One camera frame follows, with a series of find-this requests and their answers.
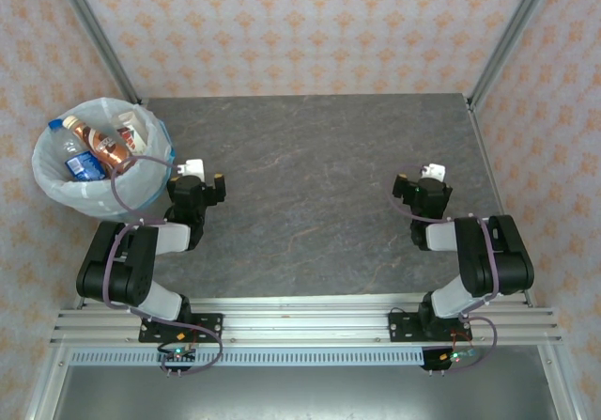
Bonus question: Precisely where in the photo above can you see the red and gold label bottle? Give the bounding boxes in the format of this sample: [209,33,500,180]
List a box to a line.
[116,109,151,156]

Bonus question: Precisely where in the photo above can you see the brown coffee drink bottle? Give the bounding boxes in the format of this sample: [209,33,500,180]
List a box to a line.
[62,115,132,167]

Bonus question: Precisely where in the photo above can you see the blue label Pepsi bottle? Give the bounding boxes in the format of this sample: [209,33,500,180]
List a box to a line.
[46,118,107,181]

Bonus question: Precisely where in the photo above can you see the bin with white plastic liner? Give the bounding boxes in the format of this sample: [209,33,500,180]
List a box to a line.
[31,96,176,222]

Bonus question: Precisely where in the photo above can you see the left controller circuit board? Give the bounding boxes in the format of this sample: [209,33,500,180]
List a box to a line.
[157,344,198,364]

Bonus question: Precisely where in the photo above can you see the controller circuit board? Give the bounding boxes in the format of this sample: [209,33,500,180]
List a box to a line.
[440,350,480,364]
[157,344,198,364]

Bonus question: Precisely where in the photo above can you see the right controller circuit board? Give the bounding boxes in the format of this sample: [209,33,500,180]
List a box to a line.
[440,350,480,364]

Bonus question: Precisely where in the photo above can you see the grey metal sheet panel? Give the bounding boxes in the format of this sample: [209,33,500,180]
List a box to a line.
[54,366,562,420]

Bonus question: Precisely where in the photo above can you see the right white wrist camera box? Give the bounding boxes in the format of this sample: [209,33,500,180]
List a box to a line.
[419,162,447,181]

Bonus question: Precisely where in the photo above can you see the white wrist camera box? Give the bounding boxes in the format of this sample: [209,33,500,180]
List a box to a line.
[177,158,207,181]
[419,162,447,181]

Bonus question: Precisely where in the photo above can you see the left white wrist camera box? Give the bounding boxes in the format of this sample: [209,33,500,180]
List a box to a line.
[177,158,207,181]

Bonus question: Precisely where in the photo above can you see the aluminium table side rail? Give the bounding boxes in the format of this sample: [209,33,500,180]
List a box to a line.
[466,94,536,308]

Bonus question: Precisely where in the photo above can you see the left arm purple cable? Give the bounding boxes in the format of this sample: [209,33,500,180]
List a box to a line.
[101,155,224,377]

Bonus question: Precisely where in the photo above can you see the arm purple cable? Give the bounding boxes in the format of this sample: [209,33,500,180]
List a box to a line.
[101,155,224,377]
[385,163,500,374]

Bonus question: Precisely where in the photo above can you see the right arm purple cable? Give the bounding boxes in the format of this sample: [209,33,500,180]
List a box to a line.
[385,163,500,374]

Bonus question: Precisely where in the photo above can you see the left black mount plate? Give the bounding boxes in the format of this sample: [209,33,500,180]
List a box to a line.
[138,313,224,344]

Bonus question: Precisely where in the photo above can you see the black mount plate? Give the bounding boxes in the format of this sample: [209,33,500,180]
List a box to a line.
[388,311,473,344]
[138,313,224,344]

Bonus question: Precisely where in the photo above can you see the right black mount plate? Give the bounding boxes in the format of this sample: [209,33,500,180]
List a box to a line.
[388,311,473,344]

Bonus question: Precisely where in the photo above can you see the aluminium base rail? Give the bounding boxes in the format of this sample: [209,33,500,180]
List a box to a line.
[49,297,564,346]

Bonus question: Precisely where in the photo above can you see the aluminium frame post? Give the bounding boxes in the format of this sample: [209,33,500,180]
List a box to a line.
[467,0,560,111]
[49,0,149,111]

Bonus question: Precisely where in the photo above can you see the slotted grey cable duct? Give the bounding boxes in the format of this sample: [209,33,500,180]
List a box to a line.
[69,348,426,367]

